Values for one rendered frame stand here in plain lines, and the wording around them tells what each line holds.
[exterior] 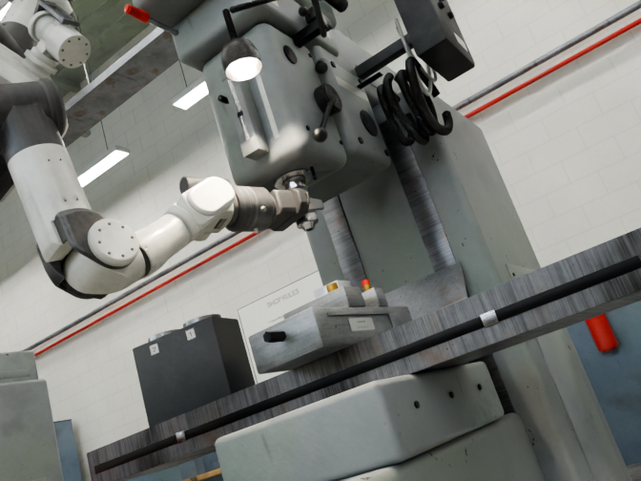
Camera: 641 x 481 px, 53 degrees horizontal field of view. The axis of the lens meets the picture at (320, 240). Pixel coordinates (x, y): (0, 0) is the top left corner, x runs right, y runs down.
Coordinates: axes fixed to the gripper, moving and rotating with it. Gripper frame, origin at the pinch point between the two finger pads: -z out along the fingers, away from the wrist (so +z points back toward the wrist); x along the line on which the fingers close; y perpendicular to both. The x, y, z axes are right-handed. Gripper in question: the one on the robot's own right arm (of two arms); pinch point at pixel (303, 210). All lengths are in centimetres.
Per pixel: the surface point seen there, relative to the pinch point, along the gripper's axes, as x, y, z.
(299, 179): -2.3, -5.9, 0.5
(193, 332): 30.1, 15.2, 14.4
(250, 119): -5.6, -17.2, 11.7
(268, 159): -3.5, -9.5, 8.3
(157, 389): 41, 24, 20
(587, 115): 93, -138, -409
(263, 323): 433, -94, -302
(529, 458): -6, 61, -36
